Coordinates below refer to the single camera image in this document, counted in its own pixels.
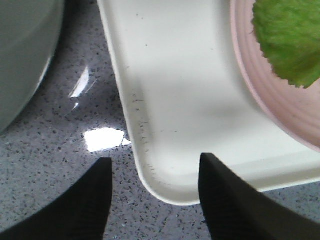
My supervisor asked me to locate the pink round plate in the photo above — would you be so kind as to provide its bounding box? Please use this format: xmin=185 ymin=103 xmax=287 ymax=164
xmin=230 ymin=0 xmax=320 ymax=151

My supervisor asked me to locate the green lettuce leaf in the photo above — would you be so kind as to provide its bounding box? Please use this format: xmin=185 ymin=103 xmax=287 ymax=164
xmin=251 ymin=0 xmax=320 ymax=89

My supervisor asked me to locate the cream bear serving tray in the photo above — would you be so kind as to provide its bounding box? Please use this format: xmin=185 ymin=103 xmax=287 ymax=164
xmin=98 ymin=0 xmax=320 ymax=206

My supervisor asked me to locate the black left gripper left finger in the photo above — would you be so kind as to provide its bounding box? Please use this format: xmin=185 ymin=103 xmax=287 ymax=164
xmin=0 ymin=157 xmax=113 ymax=240

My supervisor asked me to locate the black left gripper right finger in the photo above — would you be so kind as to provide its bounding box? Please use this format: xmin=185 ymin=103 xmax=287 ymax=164
xmin=198 ymin=153 xmax=320 ymax=240

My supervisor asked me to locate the pale green electric pot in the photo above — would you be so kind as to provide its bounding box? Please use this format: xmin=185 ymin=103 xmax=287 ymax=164
xmin=0 ymin=0 xmax=65 ymax=131

